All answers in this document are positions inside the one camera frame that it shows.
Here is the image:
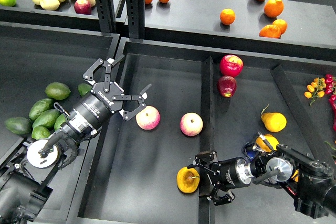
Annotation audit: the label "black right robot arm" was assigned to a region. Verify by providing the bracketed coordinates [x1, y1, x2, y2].
[188, 133, 335, 219]

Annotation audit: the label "black shelf post right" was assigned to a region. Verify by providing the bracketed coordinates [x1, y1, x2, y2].
[125, 0, 145, 39]

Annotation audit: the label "red apple on shelf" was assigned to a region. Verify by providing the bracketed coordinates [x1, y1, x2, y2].
[74, 0, 91, 15]

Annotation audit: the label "bright red apple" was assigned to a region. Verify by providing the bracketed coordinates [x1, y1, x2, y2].
[219, 55, 244, 78]

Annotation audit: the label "pink apple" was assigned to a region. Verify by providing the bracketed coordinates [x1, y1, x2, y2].
[136, 106, 160, 130]
[180, 112, 203, 137]

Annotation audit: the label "black left tray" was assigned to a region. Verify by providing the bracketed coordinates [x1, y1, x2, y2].
[1, 22, 120, 223]

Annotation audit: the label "orange on shelf right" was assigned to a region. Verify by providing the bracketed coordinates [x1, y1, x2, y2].
[272, 19, 288, 34]

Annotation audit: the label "black centre tray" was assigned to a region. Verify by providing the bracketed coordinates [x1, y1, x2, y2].
[82, 38, 335, 223]

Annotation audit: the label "black tray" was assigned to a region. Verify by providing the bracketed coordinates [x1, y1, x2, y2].
[1, 22, 120, 223]
[82, 38, 335, 223]

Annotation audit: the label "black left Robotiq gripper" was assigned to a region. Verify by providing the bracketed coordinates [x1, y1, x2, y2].
[70, 55, 152, 134]

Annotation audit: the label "green avocado by tray wall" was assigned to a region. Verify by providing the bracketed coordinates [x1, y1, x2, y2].
[77, 83, 92, 97]

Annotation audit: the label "orange on shelf middle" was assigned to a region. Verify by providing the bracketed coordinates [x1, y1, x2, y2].
[220, 8, 236, 25]

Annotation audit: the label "orange on shelf front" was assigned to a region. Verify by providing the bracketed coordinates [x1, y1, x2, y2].
[259, 24, 281, 39]

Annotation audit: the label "red chili peppers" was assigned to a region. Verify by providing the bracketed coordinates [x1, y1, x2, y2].
[325, 74, 336, 131]

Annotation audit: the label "pink apple right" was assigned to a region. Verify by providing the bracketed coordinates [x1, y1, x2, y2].
[180, 112, 203, 137]

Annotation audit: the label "yellow pear upper pile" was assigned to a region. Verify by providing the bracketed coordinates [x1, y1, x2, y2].
[255, 134, 279, 152]

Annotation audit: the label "dark red apple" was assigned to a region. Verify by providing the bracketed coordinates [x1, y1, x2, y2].
[217, 76, 237, 98]

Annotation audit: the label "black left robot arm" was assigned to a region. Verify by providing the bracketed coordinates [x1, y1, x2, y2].
[1, 55, 151, 223]

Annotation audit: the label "black shelf post left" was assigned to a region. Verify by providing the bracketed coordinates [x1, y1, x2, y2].
[96, 0, 116, 33]

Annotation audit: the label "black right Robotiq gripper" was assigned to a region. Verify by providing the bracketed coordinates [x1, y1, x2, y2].
[187, 150, 251, 206]

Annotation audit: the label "green avocado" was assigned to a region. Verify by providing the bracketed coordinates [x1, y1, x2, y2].
[45, 82, 71, 101]
[28, 98, 54, 121]
[77, 83, 92, 97]

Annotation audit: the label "pink apple left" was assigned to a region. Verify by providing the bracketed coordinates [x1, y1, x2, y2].
[136, 106, 160, 130]

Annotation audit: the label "black shelf post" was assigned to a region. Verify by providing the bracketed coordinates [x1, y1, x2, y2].
[125, 0, 145, 39]
[96, 0, 116, 33]

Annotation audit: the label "large orange on shelf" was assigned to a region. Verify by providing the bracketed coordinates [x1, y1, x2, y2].
[264, 0, 284, 18]

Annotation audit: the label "orange cherry tomato bunch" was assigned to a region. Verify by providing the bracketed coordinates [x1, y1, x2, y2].
[304, 78, 326, 106]

